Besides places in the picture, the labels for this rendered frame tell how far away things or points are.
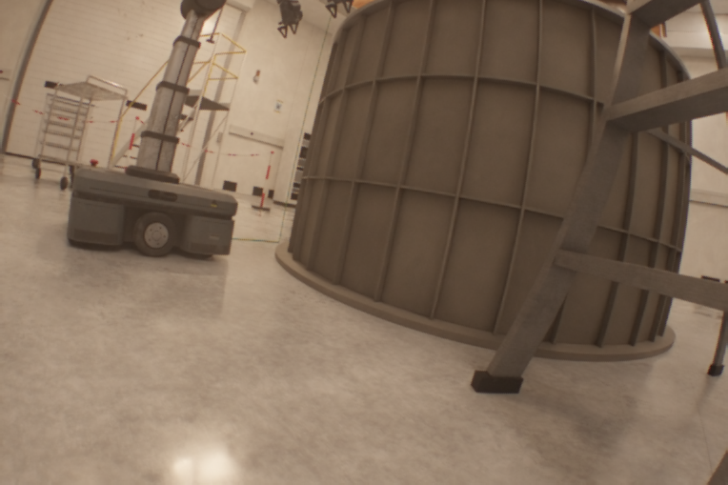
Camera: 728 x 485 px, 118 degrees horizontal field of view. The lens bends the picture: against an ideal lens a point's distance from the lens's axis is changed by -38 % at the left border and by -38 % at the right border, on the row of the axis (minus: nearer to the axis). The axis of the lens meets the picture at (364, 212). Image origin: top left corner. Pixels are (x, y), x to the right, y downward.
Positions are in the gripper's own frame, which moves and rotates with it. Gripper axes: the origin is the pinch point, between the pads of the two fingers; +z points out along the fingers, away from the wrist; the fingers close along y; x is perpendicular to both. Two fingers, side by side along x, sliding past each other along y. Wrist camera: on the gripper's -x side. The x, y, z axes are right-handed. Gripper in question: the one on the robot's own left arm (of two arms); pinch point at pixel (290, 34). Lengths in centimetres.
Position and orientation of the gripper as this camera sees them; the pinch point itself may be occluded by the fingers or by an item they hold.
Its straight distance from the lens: 214.0
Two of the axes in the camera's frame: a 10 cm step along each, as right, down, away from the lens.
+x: -6.8, 3.8, -6.2
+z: 1.7, 9.1, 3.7
